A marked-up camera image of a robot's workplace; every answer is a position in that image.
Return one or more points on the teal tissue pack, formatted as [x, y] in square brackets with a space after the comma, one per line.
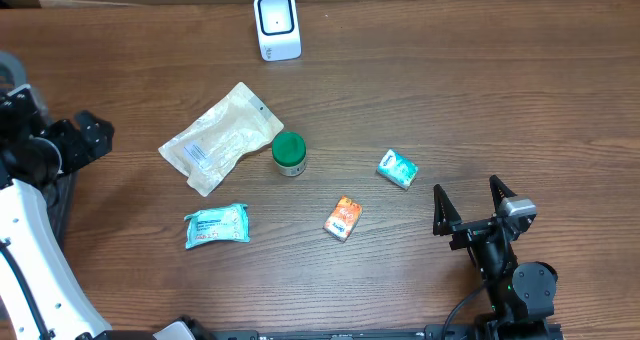
[398, 169]

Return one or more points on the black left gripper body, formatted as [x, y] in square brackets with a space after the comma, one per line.
[62, 151]

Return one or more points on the orange tissue pack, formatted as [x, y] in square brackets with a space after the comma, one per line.
[343, 218]

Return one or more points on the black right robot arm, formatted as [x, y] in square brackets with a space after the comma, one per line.
[521, 295]

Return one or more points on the light blue wipes pack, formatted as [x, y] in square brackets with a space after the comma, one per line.
[229, 223]

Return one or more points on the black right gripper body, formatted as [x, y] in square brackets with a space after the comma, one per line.
[470, 233]

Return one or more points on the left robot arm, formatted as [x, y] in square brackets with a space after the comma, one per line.
[38, 288]

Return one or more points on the green lid jar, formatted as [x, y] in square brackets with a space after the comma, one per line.
[289, 152]

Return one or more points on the grey plastic mesh basket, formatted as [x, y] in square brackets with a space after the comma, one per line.
[59, 196]

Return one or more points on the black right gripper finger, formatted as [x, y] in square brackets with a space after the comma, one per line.
[501, 194]
[446, 217]

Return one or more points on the beige pouch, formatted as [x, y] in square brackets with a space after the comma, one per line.
[208, 150]

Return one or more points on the white barcode scanner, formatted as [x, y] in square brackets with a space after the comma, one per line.
[277, 29]

